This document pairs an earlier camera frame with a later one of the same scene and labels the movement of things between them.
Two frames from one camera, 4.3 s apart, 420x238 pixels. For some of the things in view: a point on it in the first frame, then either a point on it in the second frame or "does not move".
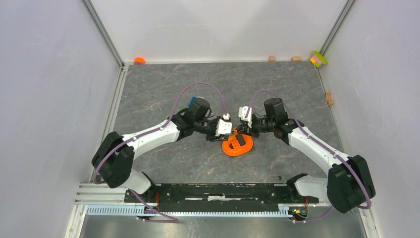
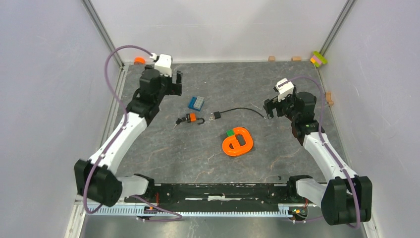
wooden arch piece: x=330 y=100 does not move
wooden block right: x=296 y=59 does not move
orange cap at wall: x=139 y=61 does not move
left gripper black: x=213 y=138 → x=177 y=88
